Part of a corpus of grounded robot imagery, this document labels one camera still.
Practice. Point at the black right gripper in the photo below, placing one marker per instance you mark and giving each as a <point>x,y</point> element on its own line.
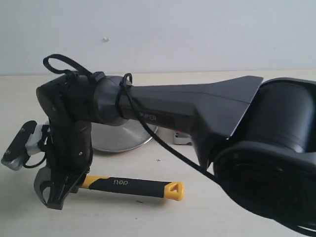
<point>70,159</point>

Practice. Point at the yellow black claw hammer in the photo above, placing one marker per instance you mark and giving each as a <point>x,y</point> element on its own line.
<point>138,187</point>

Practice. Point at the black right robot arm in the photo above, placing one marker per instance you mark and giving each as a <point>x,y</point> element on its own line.
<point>256,139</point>

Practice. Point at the red dome button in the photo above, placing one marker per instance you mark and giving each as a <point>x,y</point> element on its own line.
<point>181,138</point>

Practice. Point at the round steel plate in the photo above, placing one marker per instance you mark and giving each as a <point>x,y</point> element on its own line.
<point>119,139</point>

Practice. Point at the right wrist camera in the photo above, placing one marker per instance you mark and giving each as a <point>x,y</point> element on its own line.
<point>30,140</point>

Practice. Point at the white wall hook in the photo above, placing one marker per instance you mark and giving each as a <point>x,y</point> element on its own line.
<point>105,39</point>

